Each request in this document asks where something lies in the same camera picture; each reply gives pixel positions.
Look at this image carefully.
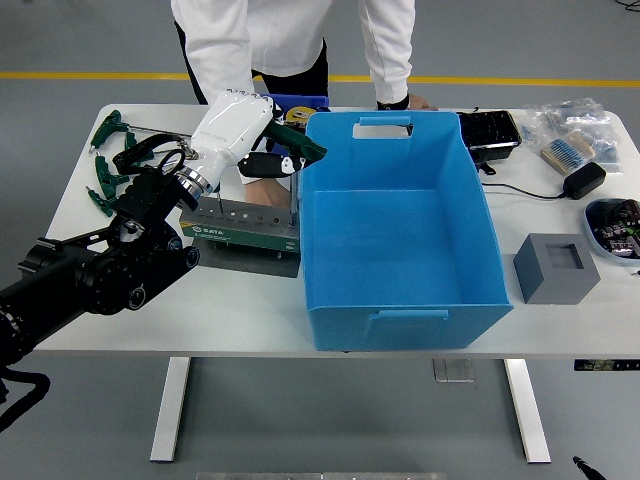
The person's right hand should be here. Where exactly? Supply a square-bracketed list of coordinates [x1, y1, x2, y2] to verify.
[244, 177, 294, 209]

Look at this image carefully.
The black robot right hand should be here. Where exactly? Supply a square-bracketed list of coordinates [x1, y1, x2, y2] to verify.
[572, 454, 604, 480]

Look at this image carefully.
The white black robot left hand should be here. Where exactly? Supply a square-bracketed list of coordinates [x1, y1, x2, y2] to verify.
[188, 88, 307, 185]

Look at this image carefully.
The grey green wrench holder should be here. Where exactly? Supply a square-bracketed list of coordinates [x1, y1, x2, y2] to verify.
[179, 196, 302, 279]

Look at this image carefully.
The large green T-handle wrench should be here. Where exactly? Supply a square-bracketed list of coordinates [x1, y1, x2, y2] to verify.
[263, 119, 329, 227]

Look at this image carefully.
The large light blue box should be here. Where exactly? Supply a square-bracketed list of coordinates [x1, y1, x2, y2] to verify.
[298, 110, 515, 354]

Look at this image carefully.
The black plastic tray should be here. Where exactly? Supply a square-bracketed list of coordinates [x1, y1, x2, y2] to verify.
[457, 110, 524, 164]

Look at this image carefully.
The small dark blue bin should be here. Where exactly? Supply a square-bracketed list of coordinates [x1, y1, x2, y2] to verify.
[259, 92, 332, 111]

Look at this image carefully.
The white table leg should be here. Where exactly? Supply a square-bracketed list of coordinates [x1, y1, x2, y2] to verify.
[149, 357, 192, 464]
[503, 358, 552, 465]

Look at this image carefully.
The black table control panel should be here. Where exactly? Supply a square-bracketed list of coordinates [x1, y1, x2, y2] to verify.
[573, 359, 640, 373]

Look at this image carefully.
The person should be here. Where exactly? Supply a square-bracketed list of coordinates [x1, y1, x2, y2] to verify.
[170, 0, 416, 112]

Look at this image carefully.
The clear bag of parts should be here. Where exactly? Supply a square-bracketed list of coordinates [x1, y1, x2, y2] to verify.
[522, 97, 614, 151]

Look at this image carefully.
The blue resistor tape bundle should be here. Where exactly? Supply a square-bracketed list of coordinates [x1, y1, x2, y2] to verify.
[540, 133, 596, 175]

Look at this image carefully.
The metal floor plate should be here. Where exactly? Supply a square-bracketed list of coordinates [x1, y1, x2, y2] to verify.
[433, 359, 475, 384]

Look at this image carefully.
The black power adapter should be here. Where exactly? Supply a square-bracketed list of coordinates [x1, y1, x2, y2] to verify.
[563, 162, 608, 201]

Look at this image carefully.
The clear bag with blue parts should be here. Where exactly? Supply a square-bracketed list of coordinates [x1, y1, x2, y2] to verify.
[589, 122, 626, 176]

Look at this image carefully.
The grey cube with recess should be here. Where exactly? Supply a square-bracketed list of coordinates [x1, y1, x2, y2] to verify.
[513, 233, 601, 306]

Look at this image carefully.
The light blue bowl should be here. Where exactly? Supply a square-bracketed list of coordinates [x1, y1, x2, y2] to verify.
[583, 198, 640, 261]

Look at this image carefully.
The dark electronic parts pile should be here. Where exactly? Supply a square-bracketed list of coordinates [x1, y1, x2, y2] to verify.
[594, 199, 640, 259]

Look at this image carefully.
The black adapter cable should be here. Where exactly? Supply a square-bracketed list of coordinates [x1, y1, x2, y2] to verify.
[482, 182, 569, 200]

